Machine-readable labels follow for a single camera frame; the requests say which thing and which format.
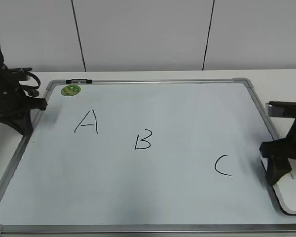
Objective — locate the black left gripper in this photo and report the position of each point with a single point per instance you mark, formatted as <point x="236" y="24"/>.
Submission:
<point x="16" y="98"/>

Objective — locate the white rectangular board eraser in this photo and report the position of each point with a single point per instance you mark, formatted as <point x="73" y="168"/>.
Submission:
<point x="285" y="190"/>

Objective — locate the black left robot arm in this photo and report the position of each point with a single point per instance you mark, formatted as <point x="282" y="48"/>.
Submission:
<point x="25" y="80"/>

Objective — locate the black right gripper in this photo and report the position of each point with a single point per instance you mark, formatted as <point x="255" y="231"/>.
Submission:
<point x="278" y="152"/>

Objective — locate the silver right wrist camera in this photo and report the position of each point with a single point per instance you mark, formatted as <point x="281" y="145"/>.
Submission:
<point x="280" y="109"/>

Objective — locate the white board with grey frame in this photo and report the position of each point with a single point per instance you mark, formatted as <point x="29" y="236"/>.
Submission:
<point x="144" y="158"/>

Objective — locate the round green magnet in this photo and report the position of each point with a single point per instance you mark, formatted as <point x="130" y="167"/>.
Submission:
<point x="71" y="90"/>

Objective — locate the black silver hanging clip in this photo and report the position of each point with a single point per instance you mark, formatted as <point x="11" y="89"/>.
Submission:
<point x="79" y="81"/>

